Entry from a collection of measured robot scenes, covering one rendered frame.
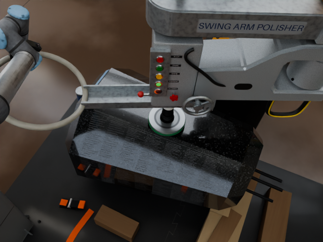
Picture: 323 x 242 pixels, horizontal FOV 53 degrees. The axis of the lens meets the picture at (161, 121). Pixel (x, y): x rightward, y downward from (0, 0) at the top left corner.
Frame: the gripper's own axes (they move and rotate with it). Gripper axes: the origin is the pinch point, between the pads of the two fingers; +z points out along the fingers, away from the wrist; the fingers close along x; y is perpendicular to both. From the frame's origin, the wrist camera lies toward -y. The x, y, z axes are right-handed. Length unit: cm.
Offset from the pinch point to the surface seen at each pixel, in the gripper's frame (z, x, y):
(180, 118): -6, 62, -68
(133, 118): 7, 48, -48
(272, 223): 43, 142, -128
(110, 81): 12, 16, -50
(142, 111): 6, 46, -56
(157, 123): -2, 59, -55
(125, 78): 9, 18, -59
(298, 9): -95, 72, -71
